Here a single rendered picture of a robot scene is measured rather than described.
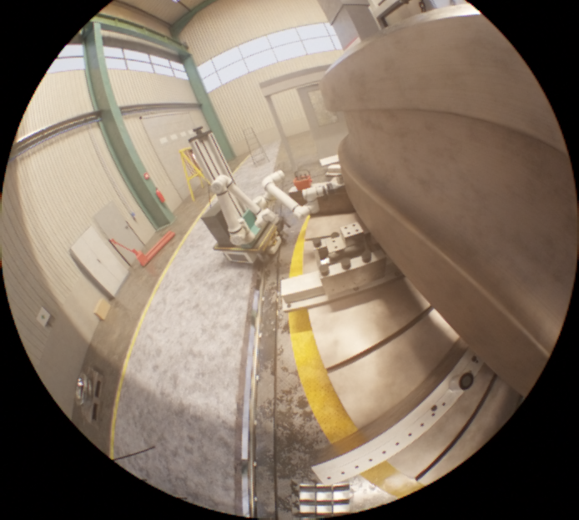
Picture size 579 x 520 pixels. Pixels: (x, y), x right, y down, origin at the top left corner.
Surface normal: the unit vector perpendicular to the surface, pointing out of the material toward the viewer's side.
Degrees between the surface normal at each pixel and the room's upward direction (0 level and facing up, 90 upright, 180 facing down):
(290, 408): 0
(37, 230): 90
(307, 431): 0
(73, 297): 90
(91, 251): 90
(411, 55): 90
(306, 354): 0
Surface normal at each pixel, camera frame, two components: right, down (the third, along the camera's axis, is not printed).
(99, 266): 0.94, -0.27
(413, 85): -0.92, 0.39
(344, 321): -0.33, -0.76
